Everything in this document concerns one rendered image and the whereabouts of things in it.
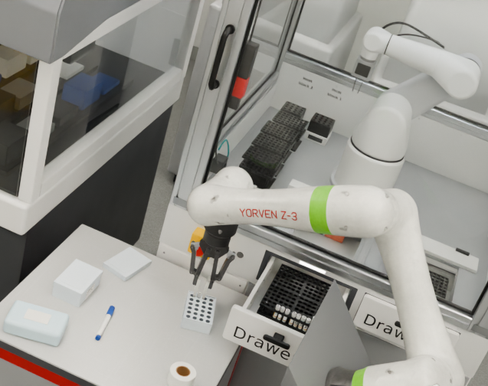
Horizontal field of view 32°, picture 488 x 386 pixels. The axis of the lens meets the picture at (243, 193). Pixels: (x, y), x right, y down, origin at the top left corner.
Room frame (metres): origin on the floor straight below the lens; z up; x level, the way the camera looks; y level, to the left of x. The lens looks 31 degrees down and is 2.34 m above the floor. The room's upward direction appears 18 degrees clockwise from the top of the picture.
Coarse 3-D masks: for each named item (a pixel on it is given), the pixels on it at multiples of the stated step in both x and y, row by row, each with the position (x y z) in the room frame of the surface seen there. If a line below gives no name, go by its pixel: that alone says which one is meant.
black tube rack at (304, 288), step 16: (288, 272) 2.07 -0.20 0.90; (272, 288) 1.97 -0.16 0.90; (288, 288) 2.04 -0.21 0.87; (304, 288) 2.02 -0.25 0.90; (320, 288) 2.04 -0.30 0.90; (272, 304) 1.90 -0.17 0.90; (288, 304) 1.92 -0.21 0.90; (304, 304) 1.99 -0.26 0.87; (320, 304) 1.96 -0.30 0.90; (288, 320) 1.88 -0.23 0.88
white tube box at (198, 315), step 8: (192, 296) 1.97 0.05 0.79; (208, 296) 1.98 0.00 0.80; (192, 304) 1.92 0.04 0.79; (200, 304) 1.93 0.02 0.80; (208, 304) 1.95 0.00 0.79; (184, 312) 1.87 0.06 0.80; (192, 312) 1.89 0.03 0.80; (200, 312) 1.90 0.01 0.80; (208, 312) 1.91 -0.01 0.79; (184, 320) 1.85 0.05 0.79; (192, 320) 1.85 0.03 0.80; (200, 320) 1.88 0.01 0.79; (208, 320) 1.88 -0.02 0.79; (184, 328) 1.85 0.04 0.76; (192, 328) 1.85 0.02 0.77; (200, 328) 1.85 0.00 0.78; (208, 328) 1.86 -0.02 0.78
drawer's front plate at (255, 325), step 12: (240, 312) 1.79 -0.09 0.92; (252, 312) 1.80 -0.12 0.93; (228, 324) 1.79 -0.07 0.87; (240, 324) 1.79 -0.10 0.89; (252, 324) 1.78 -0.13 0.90; (264, 324) 1.78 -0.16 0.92; (276, 324) 1.78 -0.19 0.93; (228, 336) 1.79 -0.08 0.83; (240, 336) 1.79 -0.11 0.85; (288, 336) 1.77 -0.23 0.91; (300, 336) 1.76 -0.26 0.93; (252, 348) 1.78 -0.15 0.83; (264, 348) 1.78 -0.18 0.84; (276, 348) 1.77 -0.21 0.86; (276, 360) 1.77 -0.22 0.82; (288, 360) 1.76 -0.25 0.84
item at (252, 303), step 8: (272, 264) 2.10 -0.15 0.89; (280, 264) 2.14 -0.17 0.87; (288, 264) 2.13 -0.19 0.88; (264, 272) 2.04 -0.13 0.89; (272, 272) 2.13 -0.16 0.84; (304, 272) 2.12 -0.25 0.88; (264, 280) 2.05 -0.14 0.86; (272, 280) 2.09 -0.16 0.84; (328, 280) 2.11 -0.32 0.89; (256, 288) 1.95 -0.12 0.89; (264, 288) 2.04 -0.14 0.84; (344, 288) 2.10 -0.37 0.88; (248, 296) 1.91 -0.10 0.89; (256, 296) 1.98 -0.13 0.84; (344, 296) 2.04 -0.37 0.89; (248, 304) 1.87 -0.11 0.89; (256, 304) 1.96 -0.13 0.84; (256, 312) 1.92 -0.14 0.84
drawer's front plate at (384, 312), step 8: (368, 296) 2.03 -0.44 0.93; (368, 304) 2.03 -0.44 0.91; (376, 304) 2.02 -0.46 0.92; (384, 304) 2.02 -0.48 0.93; (360, 312) 2.03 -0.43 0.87; (368, 312) 2.02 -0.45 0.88; (376, 312) 2.02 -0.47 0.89; (384, 312) 2.02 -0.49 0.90; (392, 312) 2.01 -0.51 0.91; (360, 320) 2.03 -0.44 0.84; (368, 320) 2.02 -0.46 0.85; (376, 320) 2.02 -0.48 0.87; (384, 320) 2.02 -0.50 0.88; (392, 320) 2.01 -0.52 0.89; (368, 328) 2.02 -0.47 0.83; (384, 328) 2.01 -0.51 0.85; (392, 328) 2.01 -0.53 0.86; (400, 328) 2.01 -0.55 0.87; (384, 336) 2.01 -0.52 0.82; (392, 336) 2.01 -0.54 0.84; (400, 336) 2.01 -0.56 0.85; (456, 336) 1.98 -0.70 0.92; (400, 344) 2.00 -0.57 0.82
